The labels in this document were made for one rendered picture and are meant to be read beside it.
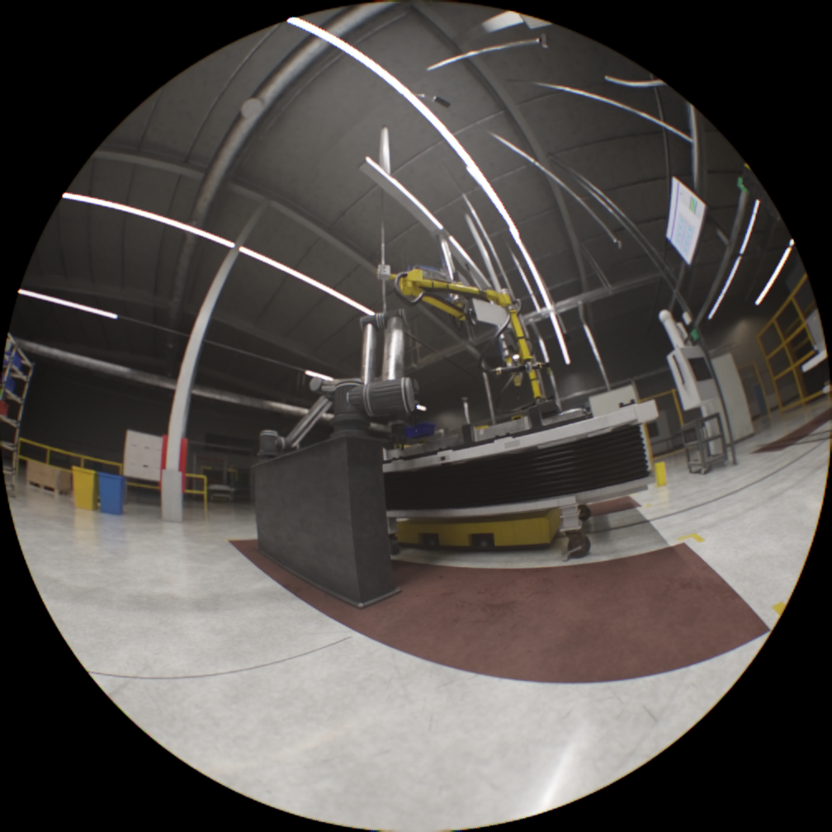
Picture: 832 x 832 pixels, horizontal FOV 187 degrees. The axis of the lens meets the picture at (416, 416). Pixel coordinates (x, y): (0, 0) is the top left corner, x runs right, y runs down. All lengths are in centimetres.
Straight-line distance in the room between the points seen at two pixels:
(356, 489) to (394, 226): 1041
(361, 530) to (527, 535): 127
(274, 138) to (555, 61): 904
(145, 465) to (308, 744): 796
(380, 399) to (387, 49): 961
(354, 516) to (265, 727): 102
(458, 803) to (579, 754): 24
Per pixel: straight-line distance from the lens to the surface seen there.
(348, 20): 738
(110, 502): 550
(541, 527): 204
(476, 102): 1004
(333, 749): 74
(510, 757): 69
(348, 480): 129
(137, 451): 837
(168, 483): 519
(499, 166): 1055
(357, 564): 135
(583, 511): 291
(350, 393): 146
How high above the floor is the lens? 61
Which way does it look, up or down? 16 degrees up
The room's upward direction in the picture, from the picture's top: 5 degrees counter-clockwise
